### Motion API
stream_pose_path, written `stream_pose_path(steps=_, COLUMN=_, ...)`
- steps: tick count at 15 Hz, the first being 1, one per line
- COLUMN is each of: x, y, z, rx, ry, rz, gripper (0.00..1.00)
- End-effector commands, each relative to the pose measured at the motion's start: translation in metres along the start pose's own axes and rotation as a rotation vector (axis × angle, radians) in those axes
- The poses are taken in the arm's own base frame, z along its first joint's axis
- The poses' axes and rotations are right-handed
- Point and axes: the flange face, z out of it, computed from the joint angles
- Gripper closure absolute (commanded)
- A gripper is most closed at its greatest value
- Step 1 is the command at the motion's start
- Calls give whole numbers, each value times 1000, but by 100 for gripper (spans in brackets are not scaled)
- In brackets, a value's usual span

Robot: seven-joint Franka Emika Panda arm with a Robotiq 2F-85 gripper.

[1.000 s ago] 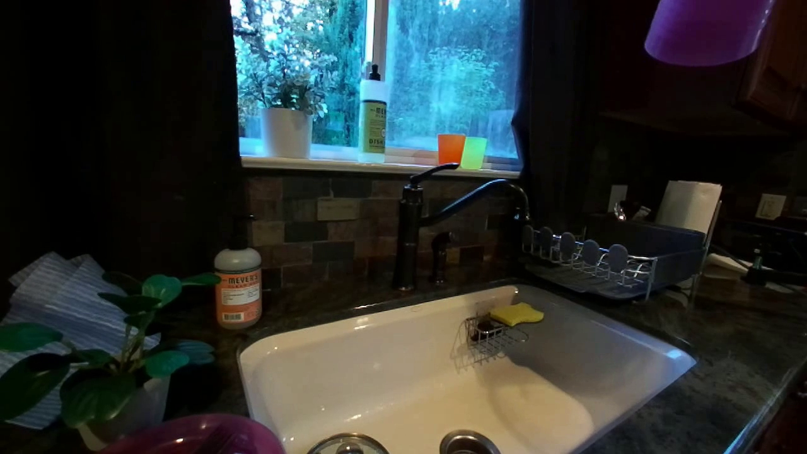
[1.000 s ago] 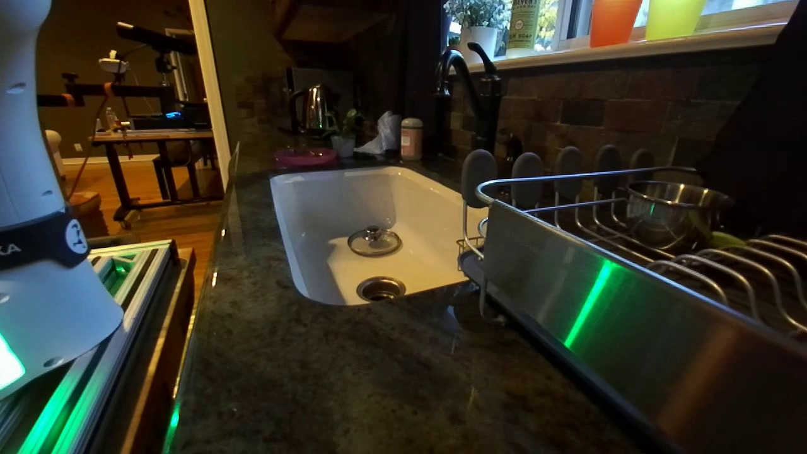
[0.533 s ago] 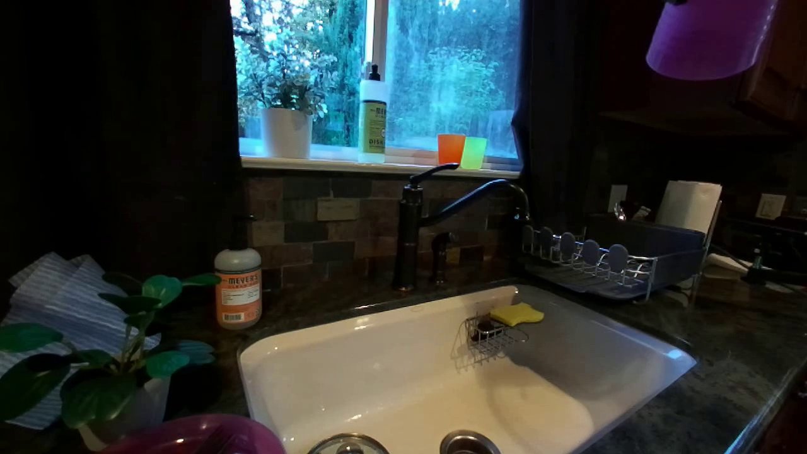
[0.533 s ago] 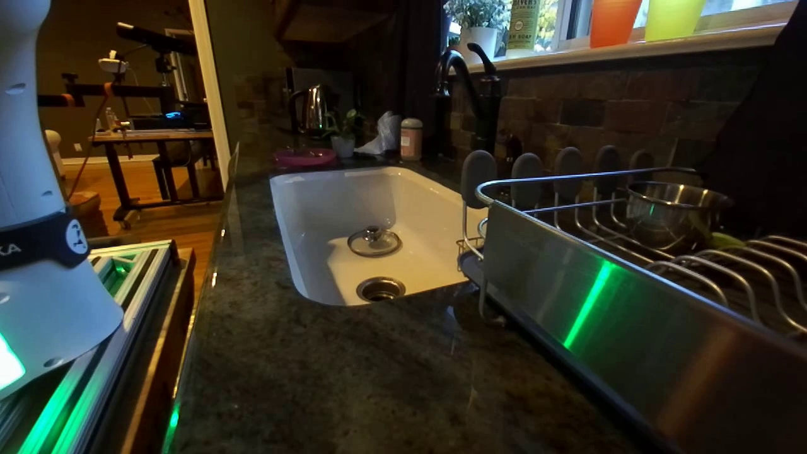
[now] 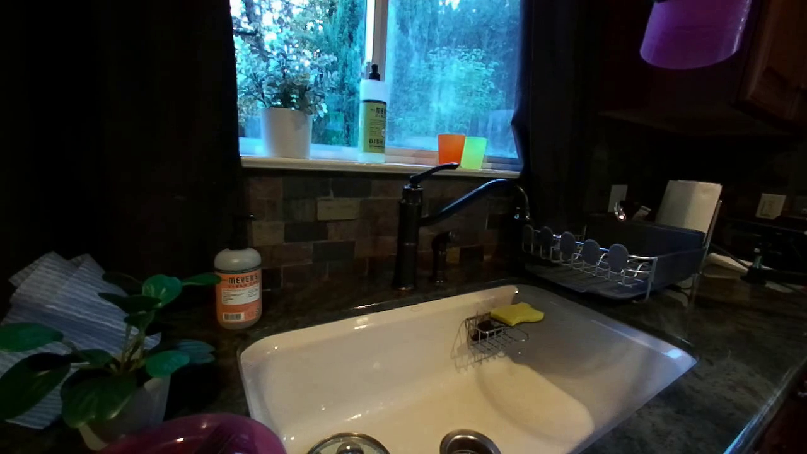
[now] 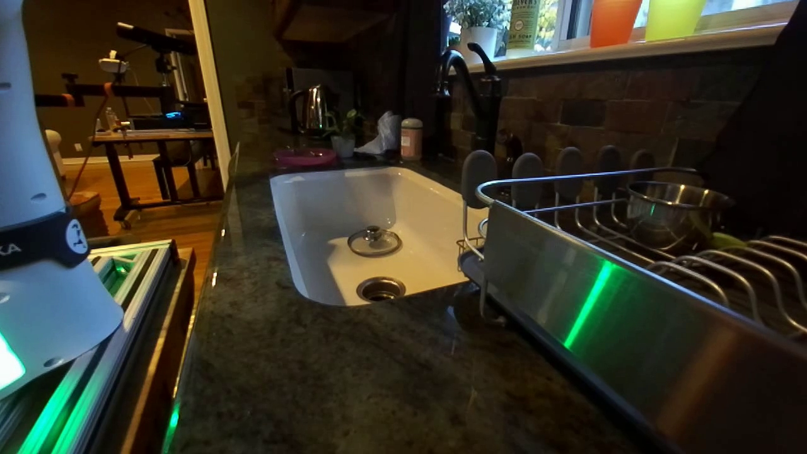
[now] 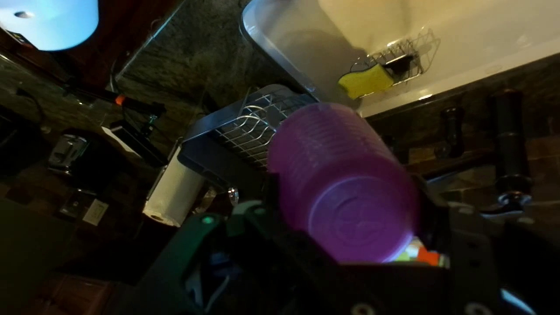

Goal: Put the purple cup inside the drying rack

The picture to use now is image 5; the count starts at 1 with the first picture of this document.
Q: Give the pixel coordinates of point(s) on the orange plastic cup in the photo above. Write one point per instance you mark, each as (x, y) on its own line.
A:
(449, 149)

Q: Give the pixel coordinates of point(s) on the soap bottle orange label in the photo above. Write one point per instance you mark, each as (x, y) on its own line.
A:
(239, 294)

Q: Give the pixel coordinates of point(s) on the white pot with plant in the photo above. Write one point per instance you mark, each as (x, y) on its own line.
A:
(288, 135)

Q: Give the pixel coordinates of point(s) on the metal sink drain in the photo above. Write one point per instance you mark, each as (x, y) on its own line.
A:
(471, 443)

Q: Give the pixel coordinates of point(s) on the white kitchen sink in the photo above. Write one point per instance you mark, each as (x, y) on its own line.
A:
(380, 379)

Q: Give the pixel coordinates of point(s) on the wooden wall cabinet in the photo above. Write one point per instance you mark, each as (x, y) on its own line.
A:
(778, 84)

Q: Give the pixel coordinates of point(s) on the small dark countertop object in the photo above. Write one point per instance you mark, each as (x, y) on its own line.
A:
(758, 264)

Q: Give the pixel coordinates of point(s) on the purple bowl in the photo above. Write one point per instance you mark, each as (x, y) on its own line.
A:
(217, 436)

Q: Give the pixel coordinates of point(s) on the dark bronze faucet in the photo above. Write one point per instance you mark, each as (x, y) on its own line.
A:
(410, 235)

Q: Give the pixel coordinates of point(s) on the round metal sink stopper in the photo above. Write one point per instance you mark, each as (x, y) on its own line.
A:
(346, 444)

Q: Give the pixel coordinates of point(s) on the dark scrub pad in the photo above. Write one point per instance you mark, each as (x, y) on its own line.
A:
(483, 328)

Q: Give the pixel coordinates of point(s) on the blue dish rack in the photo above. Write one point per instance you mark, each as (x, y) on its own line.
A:
(622, 253)

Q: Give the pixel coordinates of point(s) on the white wall outlet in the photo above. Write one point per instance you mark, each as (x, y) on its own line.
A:
(769, 207)
(618, 197)

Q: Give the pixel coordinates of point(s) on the dark window curtain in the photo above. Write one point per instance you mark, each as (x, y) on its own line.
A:
(110, 127)
(555, 101)

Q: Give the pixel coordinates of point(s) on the purple plastic cup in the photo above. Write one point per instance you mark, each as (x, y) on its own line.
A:
(694, 33)

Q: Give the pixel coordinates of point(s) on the tall bottle green label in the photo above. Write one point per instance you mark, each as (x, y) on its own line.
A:
(373, 127)

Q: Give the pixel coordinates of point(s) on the striped white cloth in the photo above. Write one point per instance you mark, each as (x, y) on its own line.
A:
(67, 294)

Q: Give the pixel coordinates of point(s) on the white paper towel roll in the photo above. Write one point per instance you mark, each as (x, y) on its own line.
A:
(689, 205)

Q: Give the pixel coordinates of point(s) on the kitchen window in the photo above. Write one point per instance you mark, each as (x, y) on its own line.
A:
(438, 77)

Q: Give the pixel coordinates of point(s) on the green leafy potted plant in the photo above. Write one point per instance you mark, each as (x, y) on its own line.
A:
(91, 393)

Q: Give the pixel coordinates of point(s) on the yellow sponge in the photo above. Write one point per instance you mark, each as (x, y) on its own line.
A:
(518, 313)

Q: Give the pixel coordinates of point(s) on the green plastic cup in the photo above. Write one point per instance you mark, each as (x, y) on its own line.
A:
(474, 156)

